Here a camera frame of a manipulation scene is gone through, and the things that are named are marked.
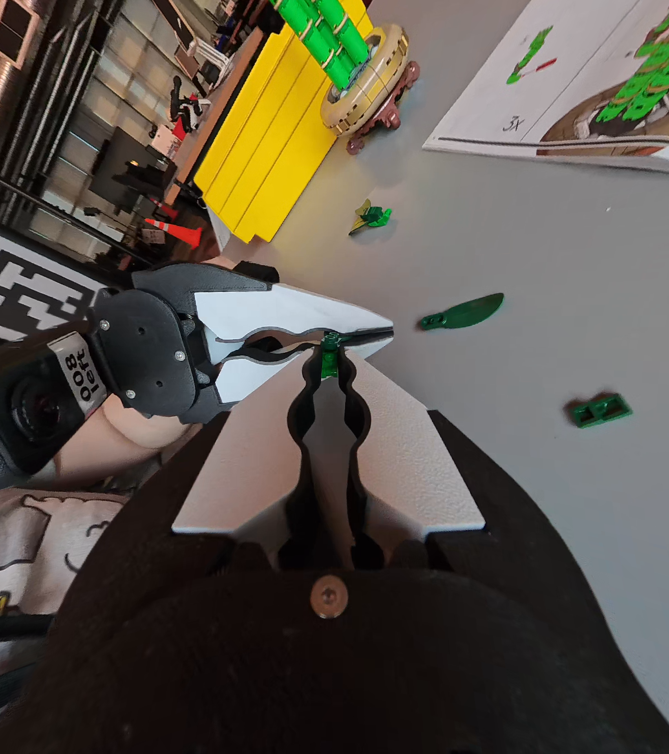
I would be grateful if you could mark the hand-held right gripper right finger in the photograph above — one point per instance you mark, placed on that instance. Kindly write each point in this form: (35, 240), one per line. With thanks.
(417, 471)

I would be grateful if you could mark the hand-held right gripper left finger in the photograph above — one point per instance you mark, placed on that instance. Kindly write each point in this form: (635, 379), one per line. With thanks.
(234, 471)

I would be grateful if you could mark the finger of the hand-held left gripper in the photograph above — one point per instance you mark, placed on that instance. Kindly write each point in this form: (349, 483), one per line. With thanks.
(287, 309)
(258, 371)

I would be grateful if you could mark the small green lego piece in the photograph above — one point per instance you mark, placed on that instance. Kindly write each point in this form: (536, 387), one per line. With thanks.
(330, 356)

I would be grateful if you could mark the dark green lego leaf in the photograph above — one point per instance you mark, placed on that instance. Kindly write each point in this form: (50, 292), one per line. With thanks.
(464, 312)

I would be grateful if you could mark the dark green lego plate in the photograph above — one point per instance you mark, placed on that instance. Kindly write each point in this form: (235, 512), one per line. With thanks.
(599, 410)

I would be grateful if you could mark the lego bamboo plant model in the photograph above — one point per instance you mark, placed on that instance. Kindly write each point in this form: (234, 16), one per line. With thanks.
(364, 76)

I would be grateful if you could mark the lego instruction booklet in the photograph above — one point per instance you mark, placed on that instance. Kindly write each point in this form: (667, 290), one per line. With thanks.
(582, 76)

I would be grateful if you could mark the person's left hand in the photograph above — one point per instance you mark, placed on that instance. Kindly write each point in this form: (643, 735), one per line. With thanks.
(134, 439)

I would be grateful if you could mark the white paper tag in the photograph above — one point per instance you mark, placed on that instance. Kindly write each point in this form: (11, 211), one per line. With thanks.
(152, 237)

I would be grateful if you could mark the orange traffic cone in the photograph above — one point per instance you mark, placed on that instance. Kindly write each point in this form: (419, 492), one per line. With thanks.
(163, 209)
(175, 231)

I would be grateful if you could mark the olive and green leaf cluster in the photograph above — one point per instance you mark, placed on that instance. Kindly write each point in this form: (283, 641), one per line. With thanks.
(373, 217)

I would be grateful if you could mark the white sign with black tag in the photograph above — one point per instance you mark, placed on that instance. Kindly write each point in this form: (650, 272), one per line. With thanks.
(28, 283)

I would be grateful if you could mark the yellow plastic box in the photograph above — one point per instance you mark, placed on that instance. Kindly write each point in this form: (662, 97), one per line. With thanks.
(264, 153)

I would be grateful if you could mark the black table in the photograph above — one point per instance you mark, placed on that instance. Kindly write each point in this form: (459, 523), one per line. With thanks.
(128, 171)

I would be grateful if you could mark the wooden desk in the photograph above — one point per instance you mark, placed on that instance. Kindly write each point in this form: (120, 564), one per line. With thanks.
(208, 132)

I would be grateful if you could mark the black and white machine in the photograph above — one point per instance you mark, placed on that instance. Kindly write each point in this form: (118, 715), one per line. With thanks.
(187, 109)

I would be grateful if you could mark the black metal rail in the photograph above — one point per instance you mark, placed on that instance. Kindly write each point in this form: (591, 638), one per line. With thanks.
(46, 206)

